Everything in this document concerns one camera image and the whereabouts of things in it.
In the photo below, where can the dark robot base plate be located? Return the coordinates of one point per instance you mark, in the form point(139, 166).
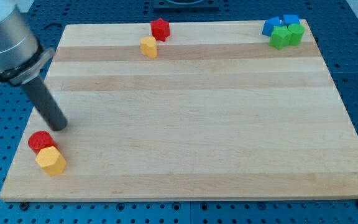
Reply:
point(164, 5)

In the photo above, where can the light wooden board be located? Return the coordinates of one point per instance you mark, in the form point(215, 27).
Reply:
point(217, 115)

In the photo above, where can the yellow heart block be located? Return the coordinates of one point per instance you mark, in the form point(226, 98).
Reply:
point(148, 46)

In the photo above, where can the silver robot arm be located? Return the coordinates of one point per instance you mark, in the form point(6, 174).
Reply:
point(21, 58)

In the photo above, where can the red star block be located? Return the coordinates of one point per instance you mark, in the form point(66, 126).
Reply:
point(160, 29)

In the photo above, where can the green star block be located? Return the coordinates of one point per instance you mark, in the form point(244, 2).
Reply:
point(280, 37)

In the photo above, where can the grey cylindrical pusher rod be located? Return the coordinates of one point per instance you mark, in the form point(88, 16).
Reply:
point(43, 101)

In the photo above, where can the blue cube block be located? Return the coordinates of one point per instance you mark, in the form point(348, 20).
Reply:
point(289, 19)

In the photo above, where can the red cylinder block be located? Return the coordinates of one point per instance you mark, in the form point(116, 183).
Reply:
point(40, 140)

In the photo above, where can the green cylinder block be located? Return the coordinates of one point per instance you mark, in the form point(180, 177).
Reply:
point(297, 31)

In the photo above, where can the yellow hexagon block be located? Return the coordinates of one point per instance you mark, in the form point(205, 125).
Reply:
point(51, 161)

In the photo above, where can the blue pentagon block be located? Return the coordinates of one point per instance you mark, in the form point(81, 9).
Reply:
point(269, 25)

